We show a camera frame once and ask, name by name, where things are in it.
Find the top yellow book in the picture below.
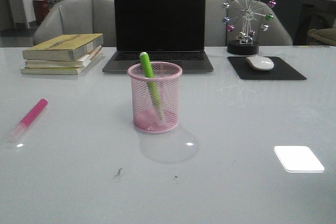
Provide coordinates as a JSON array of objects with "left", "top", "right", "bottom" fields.
[{"left": 22, "top": 33, "right": 103, "bottom": 61}]

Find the left grey armchair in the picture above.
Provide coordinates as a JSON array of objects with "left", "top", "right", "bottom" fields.
[{"left": 33, "top": 0, "right": 117, "bottom": 47}]

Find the olive cushion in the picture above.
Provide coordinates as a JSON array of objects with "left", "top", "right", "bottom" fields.
[{"left": 307, "top": 27, "right": 335, "bottom": 46}]

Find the right grey armchair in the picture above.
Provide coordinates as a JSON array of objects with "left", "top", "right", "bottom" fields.
[{"left": 205, "top": 0, "right": 292, "bottom": 47}]

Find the green highlighter pen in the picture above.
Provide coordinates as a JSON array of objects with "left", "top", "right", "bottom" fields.
[{"left": 139, "top": 52, "right": 165, "bottom": 122}]

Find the cream book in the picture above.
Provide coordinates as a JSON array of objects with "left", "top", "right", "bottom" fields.
[
  {"left": 21, "top": 55, "right": 100, "bottom": 75},
  {"left": 25, "top": 46, "right": 102, "bottom": 68}
]

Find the bottom cream book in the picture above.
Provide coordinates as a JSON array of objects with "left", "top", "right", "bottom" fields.
[{"left": 21, "top": 55, "right": 100, "bottom": 75}]

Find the pink highlighter pen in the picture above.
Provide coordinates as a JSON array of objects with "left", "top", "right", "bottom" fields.
[{"left": 7, "top": 98, "right": 48, "bottom": 143}]

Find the black mouse pad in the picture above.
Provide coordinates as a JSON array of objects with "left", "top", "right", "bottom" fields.
[{"left": 228, "top": 57, "right": 307, "bottom": 80}]

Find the red trash bin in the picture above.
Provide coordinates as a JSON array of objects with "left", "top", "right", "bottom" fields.
[{"left": 33, "top": 0, "right": 49, "bottom": 25}]

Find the pink mesh pen holder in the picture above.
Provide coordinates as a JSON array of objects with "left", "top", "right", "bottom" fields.
[{"left": 128, "top": 61, "right": 182, "bottom": 133}]

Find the ferris wheel desk ornament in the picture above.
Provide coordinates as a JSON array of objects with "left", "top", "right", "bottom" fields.
[{"left": 222, "top": 0, "right": 275, "bottom": 55}]

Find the grey open laptop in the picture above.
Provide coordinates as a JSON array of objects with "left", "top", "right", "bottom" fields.
[{"left": 102, "top": 0, "right": 214, "bottom": 74}]

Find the grey armchair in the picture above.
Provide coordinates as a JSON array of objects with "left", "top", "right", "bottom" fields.
[
  {"left": 33, "top": 0, "right": 117, "bottom": 47},
  {"left": 205, "top": 0, "right": 292, "bottom": 47}
]

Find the white computer mouse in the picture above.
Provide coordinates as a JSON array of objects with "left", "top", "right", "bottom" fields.
[{"left": 246, "top": 56, "right": 274, "bottom": 71}]

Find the middle cream book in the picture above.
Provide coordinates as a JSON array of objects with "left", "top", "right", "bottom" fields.
[{"left": 25, "top": 46, "right": 102, "bottom": 68}]

